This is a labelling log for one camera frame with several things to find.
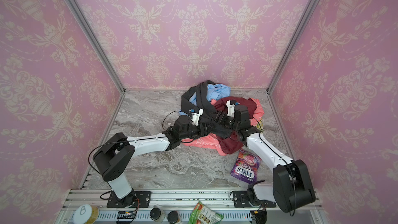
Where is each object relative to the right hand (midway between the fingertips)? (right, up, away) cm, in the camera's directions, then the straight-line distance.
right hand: (213, 115), depth 83 cm
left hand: (0, -6, -2) cm, 7 cm away
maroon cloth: (+10, -15, +2) cm, 18 cm away
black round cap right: (-18, -39, -21) cm, 48 cm away
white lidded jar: (-56, -42, -16) cm, 72 cm away
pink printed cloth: (0, -16, +4) cm, 16 cm away
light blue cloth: (+2, +14, +16) cm, 21 cm away
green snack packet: (-6, -43, -15) cm, 46 cm away
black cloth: (-2, 0, +5) cm, 5 cm away
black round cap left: (-25, -39, -20) cm, 50 cm away
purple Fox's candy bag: (+17, -27, -1) cm, 32 cm away
